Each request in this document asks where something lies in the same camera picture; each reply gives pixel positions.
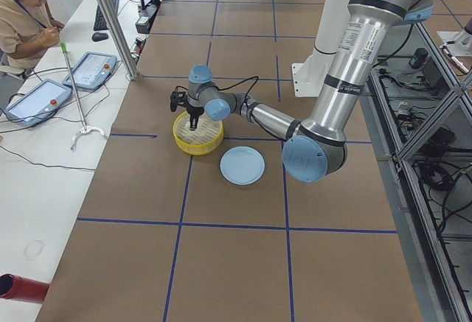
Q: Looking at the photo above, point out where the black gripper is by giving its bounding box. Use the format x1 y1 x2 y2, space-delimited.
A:
186 105 203 131

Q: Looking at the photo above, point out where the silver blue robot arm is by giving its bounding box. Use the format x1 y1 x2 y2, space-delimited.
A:
183 0 433 182

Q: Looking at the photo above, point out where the yellow bamboo steamer basket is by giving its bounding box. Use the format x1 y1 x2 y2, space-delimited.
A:
173 111 224 155

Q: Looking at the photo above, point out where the light blue plate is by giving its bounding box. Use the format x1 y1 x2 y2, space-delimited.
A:
220 146 266 186

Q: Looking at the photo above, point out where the metal reacher grabber tool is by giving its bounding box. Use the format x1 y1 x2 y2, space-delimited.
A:
60 42 108 151

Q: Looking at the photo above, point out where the far blue teach pendant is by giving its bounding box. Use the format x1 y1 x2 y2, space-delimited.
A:
72 52 118 91

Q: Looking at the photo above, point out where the blue teach pendant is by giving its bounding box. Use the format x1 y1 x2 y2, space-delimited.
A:
72 52 118 91
4 79 72 127

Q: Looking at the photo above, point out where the black power adapter box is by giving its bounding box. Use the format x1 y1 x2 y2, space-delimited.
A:
135 4 158 35

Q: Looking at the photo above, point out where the black computer mouse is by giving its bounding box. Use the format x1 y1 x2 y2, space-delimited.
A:
91 32 108 42

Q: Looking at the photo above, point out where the black keyboard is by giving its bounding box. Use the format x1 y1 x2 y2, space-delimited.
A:
93 0 120 32

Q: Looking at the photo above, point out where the near blue teach pendant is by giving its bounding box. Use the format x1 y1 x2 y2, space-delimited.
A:
4 79 72 127

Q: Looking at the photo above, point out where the seated person beige shirt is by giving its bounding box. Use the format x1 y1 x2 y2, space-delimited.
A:
1 0 64 71

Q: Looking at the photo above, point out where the red cylinder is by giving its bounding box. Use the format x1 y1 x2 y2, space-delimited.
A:
1 273 49 304

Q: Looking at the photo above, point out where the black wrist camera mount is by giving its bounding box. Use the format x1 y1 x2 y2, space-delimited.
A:
170 85 189 112

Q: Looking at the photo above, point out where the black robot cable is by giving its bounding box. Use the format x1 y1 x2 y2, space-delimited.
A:
217 75 260 116

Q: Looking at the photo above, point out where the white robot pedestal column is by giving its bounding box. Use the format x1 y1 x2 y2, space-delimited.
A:
292 0 350 97

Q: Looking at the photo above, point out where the aluminium frame post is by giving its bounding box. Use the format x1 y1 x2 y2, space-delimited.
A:
97 0 138 80

